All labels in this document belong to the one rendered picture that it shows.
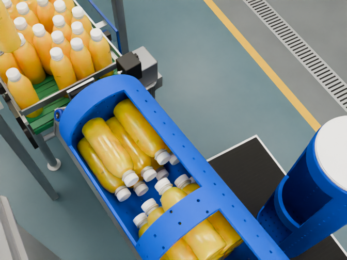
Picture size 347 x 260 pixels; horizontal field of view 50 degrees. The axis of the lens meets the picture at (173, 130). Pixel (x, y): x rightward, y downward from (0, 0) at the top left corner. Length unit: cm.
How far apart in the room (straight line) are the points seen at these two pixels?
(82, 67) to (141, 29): 160
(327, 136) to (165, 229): 63
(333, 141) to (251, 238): 51
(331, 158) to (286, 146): 121
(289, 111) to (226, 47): 67
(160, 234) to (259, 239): 22
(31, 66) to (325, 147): 102
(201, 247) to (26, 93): 77
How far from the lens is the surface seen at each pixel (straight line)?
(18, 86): 128
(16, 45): 125
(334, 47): 305
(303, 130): 251
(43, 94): 146
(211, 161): 210
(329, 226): 147
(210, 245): 86
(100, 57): 135
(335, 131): 127
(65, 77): 133
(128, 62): 136
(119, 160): 99
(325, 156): 121
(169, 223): 85
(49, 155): 217
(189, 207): 84
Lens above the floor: 203
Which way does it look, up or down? 60 degrees down
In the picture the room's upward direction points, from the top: 3 degrees clockwise
